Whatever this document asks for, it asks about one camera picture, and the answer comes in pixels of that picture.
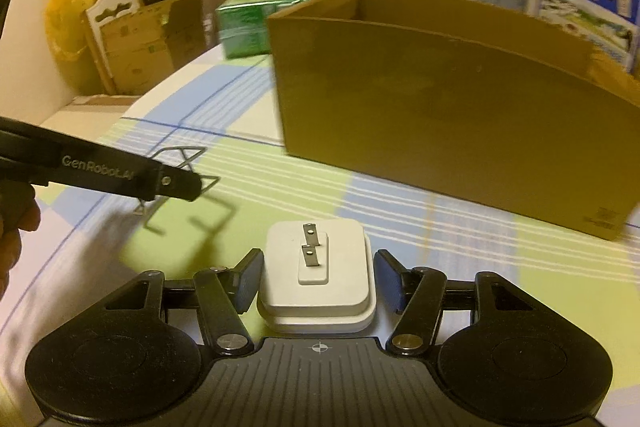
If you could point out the green tissue multipack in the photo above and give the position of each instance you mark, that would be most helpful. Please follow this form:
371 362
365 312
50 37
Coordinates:
245 22

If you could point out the white plug adapter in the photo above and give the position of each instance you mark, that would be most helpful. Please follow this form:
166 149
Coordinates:
340 267

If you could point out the white ornate board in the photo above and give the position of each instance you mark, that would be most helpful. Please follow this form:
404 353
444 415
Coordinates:
120 2

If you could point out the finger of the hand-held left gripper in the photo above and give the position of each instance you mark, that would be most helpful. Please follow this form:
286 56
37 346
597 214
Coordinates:
175 184

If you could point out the yellow plastic bag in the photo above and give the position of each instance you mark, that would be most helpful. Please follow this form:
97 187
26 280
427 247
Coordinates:
65 22

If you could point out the brown cardboard storage box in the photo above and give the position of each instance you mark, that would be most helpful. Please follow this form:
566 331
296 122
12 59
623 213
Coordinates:
150 42

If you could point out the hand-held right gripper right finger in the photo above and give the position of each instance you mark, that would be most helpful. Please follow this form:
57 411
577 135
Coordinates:
387 281

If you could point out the person's left hand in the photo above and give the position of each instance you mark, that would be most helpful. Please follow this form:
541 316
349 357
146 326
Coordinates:
12 252

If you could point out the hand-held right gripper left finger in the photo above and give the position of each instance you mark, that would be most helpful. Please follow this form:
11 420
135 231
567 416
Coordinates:
247 281

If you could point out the blue milk carton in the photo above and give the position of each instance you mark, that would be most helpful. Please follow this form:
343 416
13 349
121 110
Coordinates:
575 7

